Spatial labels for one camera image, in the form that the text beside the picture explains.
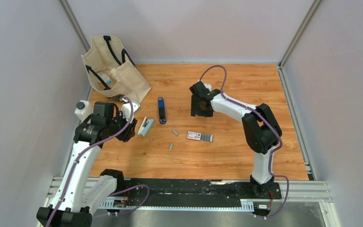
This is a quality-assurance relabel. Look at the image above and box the light blue white stapler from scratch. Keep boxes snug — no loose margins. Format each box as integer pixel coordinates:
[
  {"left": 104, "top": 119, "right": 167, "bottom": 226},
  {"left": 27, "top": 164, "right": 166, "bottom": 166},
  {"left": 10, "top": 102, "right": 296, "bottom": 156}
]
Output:
[{"left": 138, "top": 117, "right": 155, "bottom": 137}]

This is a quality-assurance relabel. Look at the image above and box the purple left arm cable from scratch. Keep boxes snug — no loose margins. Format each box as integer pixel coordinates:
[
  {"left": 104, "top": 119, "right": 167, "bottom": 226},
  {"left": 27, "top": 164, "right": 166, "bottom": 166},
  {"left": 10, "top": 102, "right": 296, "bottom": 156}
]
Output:
[{"left": 45, "top": 97, "right": 150, "bottom": 227}]

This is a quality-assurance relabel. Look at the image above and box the red white staple box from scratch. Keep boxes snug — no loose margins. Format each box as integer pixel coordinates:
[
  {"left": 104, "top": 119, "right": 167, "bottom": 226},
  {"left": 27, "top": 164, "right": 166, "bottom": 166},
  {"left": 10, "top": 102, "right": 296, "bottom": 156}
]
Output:
[{"left": 187, "top": 131, "right": 213, "bottom": 142}]

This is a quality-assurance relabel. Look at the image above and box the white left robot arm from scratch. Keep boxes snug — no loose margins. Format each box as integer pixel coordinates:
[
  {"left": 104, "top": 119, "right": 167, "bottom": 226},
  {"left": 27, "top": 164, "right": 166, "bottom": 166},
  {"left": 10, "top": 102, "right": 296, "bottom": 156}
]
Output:
[{"left": 36, "top": 97, "right": 140, "bottom": 227}]

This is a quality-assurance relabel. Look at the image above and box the small bottle in bag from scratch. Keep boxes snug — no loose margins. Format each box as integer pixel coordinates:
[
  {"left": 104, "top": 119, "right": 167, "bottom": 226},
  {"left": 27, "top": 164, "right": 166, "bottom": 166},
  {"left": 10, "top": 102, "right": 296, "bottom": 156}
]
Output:
[{"left": 98, "top": 72, "right": 112, "bottom": 87}]

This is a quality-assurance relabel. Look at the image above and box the blue black stapler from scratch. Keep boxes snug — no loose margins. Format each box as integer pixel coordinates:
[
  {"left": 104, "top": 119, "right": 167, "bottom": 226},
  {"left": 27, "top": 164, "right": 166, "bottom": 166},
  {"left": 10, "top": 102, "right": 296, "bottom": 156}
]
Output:
[{"left": 158, "top": 97, "right": 167, "bottom": 124}]

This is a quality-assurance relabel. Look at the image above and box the white bottle black cap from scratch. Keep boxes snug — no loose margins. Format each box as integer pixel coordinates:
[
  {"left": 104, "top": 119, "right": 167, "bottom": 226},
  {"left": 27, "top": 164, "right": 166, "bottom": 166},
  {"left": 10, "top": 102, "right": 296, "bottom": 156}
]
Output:
[{"left": 74, "top": 100, "right": 93, "bottom": 123}]

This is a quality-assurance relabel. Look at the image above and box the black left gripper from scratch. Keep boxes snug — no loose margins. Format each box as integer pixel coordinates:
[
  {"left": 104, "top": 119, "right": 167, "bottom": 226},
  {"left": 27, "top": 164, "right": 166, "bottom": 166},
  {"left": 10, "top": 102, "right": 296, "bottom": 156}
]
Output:
[{"left": 106, "top": 110, "right": 137, "bottom": 142}]

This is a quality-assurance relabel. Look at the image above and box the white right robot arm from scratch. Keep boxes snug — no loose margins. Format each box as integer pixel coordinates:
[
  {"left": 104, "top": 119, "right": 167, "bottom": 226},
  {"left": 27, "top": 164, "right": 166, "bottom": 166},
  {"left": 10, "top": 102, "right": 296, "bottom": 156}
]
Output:
[{"left": 190, "top": 81, "right": 283, "bottom": 198}]

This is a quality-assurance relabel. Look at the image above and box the beige canvas tote bag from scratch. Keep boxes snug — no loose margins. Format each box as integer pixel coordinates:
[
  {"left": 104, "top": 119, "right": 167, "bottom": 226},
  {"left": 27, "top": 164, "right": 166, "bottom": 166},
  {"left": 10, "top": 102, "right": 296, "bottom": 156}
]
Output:
[{"left": 82, "top": 35, "right": 152, "bottom": 104}]

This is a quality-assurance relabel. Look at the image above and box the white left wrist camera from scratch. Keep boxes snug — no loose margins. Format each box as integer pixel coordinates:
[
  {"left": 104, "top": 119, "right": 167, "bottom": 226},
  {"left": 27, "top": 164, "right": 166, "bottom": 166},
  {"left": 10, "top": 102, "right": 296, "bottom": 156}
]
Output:
[{"left": 121, "top": 97, "right": 140, "bottom": 120}]

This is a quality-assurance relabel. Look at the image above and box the aluminium frame rail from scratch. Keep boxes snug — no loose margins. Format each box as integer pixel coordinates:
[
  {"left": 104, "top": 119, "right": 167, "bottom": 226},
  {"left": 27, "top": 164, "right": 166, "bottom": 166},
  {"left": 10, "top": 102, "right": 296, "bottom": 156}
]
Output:
[{"left": 37, "top": 173, "right": 340, "bottom": 227}]

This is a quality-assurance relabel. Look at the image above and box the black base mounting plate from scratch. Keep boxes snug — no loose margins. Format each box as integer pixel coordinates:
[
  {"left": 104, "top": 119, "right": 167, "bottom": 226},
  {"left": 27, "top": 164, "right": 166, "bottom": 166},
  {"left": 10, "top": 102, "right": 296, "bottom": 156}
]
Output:
[{"left": 116, "top": 178, "right": 282, "bottom": 209}]

